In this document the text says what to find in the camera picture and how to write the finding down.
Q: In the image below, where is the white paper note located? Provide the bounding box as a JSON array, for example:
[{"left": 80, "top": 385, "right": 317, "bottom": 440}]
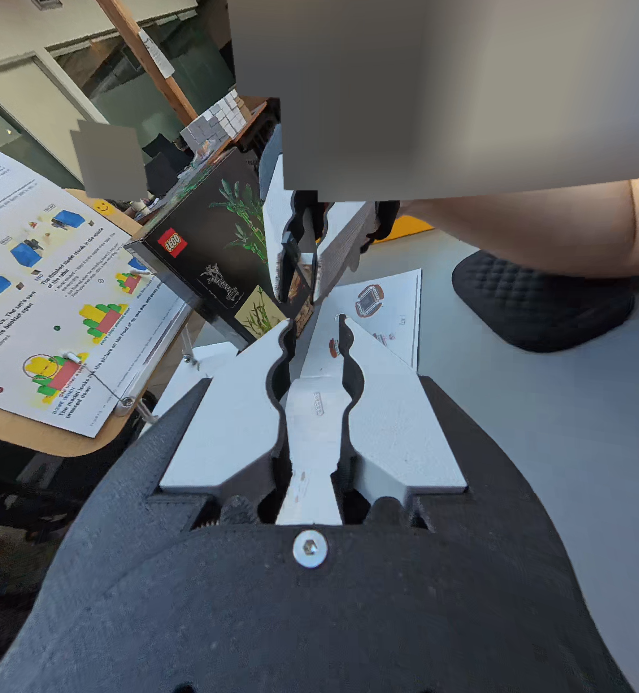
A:
[{"left": 138, "top": 27, "right": 175, "bottom": 78}]

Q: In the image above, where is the stack of grey white blocks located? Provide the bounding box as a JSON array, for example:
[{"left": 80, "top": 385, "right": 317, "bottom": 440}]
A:
[{"left": 180, "top": 88, "right": 248, "bottom": 154}]

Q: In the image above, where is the wooden clipboard board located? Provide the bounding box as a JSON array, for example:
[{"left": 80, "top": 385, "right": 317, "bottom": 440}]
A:
[{"left": 0, "top": 187, "right": 201, "bottom": 459}]

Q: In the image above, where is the person's right forearm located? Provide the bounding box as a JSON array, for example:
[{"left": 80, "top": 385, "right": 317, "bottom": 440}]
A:
[{"left": 400, "top": 176, "right": 639, "bottom": 280}]

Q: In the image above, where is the wooden beam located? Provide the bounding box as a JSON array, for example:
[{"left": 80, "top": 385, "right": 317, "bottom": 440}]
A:
[{"left": 95, "top": 0, "right": 198, "bottom": 124}]

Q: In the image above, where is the lego instruction booklet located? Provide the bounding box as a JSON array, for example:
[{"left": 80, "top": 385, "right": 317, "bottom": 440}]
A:
[{"left": 275, "top": 268, "right": 423, "bottom": 526}]

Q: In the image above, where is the metal clipboard clip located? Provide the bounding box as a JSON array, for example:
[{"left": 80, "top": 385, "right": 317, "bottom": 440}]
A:
[{"left": 114, "top": 300, "right": 193, "bottom": 418}]

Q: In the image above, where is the thin cord with white tube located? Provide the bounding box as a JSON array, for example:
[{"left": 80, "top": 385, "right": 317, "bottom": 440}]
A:
[{"left": 64, "top": 350, "right": 134, "bottom": 407}]

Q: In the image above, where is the black lego set box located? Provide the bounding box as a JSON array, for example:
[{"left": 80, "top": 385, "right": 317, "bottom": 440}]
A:
[{"left": 125, "top": 146, "right": 320, "bottom": 350}]

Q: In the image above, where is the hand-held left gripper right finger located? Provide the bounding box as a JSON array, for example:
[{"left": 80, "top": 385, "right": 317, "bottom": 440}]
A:
[{"left": 337, "top": 314, "right": 469, "bottom": 504}]

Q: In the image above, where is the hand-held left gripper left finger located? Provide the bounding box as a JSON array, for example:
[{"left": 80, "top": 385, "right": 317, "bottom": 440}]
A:
[{"left": 158, "top": 318, "right": 297, "bottom": 499}]

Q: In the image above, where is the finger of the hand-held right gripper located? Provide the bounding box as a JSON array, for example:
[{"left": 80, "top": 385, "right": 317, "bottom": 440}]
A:
[
  {"left": 312, "top": 201, "right": 375, "bottom": 304},
  {"left": 262, "top": 154, "right": 320, "bottom": 303}
]

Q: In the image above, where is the printed task instruction sheet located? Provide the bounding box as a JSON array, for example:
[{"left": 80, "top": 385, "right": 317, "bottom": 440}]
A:
[{"left": 0, "top": 141, "right": 190, "bottom": 439}]

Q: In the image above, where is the black quilted wrist rest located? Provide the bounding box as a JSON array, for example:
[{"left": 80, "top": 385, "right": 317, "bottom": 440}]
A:
[{"left": 452, "top": 249, "right": 638, "bottom": 354}]

